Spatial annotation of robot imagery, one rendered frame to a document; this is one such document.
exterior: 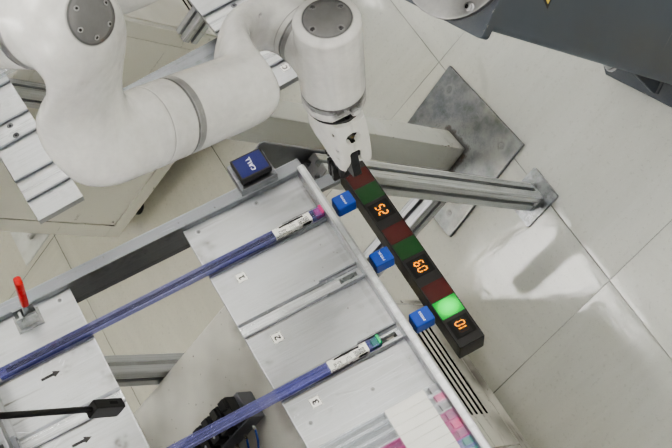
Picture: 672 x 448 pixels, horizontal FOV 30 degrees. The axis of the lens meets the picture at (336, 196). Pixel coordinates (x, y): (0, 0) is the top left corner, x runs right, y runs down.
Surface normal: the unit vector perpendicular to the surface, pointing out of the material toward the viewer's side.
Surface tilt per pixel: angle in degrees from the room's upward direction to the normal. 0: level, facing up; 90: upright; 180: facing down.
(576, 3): 90
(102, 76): 112
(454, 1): 0
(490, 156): 0
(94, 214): 90
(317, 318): 45
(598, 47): 90
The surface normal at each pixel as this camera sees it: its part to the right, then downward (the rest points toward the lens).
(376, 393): -0.06, -0.53
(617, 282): -0.66, -0.07
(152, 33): 0.48, 0.73
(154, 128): 0.69, -0.14
